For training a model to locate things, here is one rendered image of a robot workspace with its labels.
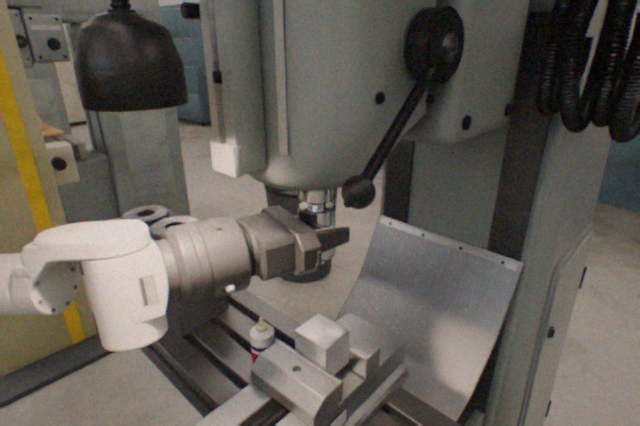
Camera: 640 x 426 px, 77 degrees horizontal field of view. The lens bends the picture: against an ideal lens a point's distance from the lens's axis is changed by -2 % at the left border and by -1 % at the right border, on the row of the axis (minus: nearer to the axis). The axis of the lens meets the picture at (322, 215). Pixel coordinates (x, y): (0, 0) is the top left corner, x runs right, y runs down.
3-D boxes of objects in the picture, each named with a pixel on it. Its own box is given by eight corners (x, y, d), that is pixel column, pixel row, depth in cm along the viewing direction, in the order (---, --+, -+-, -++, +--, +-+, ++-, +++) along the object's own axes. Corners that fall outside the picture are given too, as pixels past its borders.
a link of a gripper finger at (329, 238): (346, 243, 53) (304, 255, 50) (347, 221, 52) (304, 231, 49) (353, 248, 52) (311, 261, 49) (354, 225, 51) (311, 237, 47)
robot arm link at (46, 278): (121, 235, 36) (-8, 241, 38) (142, 325, 38) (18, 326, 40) (159, 216, 42) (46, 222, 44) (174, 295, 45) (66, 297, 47)
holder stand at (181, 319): (181, 338, 78) (165, 246, 70) (121, 298, 90) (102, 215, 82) (229, 308, 87) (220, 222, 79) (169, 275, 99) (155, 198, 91)
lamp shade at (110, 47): (57, 108, 28) (32, 7, 25) (133, 95, 34) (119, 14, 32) (143, 114, 26) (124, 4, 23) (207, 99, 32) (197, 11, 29)
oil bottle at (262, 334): (263, 381, 68) (259, 329, 64) (248, 369, 71) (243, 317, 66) (281, 368, 71) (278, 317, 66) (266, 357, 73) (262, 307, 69)
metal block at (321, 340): (325, 382, 57) (325, 349, 55) (295, 362, 61) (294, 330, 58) (348, 362, 61) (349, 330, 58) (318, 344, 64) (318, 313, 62)
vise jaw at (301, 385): (313, 430, 52) (313, 408, 50) (251, 381, 59) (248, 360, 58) (343, 402, 56) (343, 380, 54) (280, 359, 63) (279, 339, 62)
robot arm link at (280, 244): (323, 220, 44) (216, 246, 38) (322, 295, 48) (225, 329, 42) (271, 187, 54) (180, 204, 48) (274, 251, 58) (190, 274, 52)
